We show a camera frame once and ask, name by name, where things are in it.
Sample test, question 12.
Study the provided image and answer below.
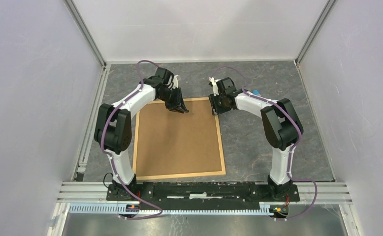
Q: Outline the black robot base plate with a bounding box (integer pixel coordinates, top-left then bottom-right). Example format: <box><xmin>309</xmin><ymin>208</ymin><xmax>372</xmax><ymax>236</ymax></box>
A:
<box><xmin>106</xmin><ymin>181</ymin><xmax>300</xmax><ymax>210</ymax></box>

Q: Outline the grey slotted cable duct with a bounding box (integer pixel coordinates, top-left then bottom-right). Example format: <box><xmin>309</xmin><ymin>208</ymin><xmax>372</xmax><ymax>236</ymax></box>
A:
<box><xmin>68</xmin><ymin>203</ymin><xmax>274</xmax><ymax>216</ymax></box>

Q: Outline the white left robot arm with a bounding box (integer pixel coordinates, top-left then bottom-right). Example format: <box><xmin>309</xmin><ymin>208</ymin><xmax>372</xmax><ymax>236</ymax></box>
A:
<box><xmin>94</xmin><ymin>67</ymin><xmax>189</xmax><ymax>201</ymax></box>

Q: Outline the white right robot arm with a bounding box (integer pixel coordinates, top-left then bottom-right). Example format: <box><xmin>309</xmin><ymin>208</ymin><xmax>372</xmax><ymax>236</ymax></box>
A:
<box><xmin>209</xmin><ymin>77</ymin><xmax>303</xmax><ymax>201</ymax></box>

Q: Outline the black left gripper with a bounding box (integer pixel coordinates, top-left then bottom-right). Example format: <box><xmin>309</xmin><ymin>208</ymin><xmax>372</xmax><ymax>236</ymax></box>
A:
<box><xmin>158</xmin><ymin>86</ymin><xmax>188</xmax><ymax>114</ymax></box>

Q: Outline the wooden picture frame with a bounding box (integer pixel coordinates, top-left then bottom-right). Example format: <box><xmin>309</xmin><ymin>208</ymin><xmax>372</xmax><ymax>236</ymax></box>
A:
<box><xmin>132</xmin><ymin>97</ymin><xmax>226</xmax><ymax>180</ymax></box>

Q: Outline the aluminium rail profile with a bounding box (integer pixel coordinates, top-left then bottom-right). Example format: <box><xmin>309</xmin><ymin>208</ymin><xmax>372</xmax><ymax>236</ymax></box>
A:
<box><xmin>56</xmin><ymin>181</ymin><xmax>353</xmax><ymax>205</ymax></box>

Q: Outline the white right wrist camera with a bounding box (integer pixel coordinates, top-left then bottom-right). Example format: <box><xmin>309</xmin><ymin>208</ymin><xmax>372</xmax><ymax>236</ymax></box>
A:
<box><xmin>209</xmin><ymin>77</ymin><xmax>219</xmax><ymax>96</ymax></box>

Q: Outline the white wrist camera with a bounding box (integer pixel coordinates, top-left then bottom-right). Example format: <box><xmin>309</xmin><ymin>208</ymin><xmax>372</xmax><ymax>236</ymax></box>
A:
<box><xmin>209</xmin><ymin>77</ymin><xmax>219</xmax><ymax>96</ymax></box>
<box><xmin>172</xmin><ymin>75</ymin><xmax>179</xmax><ymax>89</ymax></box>

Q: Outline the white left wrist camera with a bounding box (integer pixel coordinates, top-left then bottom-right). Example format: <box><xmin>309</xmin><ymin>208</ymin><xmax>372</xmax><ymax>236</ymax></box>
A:
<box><xmin>172</xmin><ymin>75</ymin><xmax>179</xmax><ymax>89</ymax></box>

